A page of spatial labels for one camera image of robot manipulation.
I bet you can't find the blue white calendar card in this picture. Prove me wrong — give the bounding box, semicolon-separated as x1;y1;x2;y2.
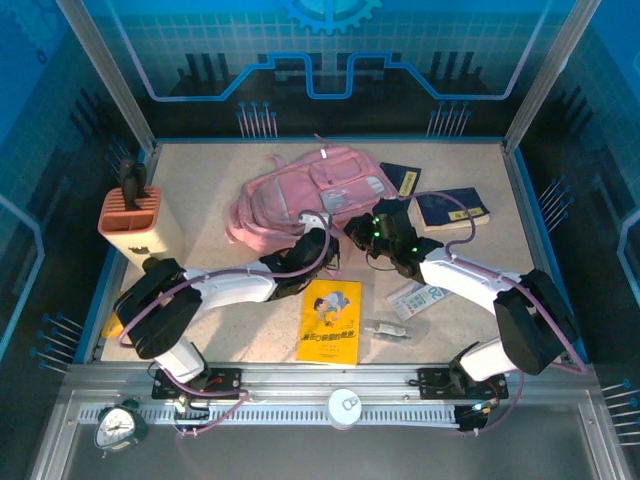
386;279;454;321

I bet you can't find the thin dark blue book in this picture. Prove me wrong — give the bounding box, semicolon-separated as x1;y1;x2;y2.
378;161;422;199

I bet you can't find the pink student backpack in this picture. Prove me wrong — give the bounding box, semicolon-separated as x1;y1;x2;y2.
225;133;401;254

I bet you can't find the thick dark blue book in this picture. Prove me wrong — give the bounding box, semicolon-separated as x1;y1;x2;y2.
407;187;492;234

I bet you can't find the yellow cartoon cover book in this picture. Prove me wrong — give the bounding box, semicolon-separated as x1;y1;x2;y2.
294;278;363;368

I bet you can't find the aluminium front beam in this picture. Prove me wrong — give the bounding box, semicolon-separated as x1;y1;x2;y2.
59;362;601;401

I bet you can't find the silver tin can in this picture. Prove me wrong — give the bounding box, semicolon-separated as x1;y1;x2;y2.
326;387;364;431

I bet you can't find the beige orange knife block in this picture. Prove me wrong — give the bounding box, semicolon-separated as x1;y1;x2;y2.
97;185;185;269

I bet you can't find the circuit board with green light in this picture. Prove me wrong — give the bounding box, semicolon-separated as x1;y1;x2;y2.
454;397;501;432
172;394;211;426

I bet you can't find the green alarm clock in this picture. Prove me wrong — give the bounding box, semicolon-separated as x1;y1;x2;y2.
94;398;149;459

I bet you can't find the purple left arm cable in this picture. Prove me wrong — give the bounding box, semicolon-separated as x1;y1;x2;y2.
118;212;334;439

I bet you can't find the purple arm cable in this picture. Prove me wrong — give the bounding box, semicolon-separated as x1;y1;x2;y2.
399;191;589;436
118;212;334;439

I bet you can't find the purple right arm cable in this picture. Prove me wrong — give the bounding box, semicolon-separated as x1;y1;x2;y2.
399;191;589;436

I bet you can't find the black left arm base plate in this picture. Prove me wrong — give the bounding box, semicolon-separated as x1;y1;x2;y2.
151;367;244;401

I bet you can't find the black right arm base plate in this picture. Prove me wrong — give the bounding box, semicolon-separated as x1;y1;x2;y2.
417;367;509;401

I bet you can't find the white slotted cable duct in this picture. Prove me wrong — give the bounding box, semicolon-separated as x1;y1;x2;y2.
77;403;461;427

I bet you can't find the black knife handle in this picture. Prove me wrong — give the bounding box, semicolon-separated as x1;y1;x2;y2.
132;162;149;209
117;155;137;211

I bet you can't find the aluminium frame post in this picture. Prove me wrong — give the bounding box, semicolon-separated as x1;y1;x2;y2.
53;0;160;154
502;0;605;154

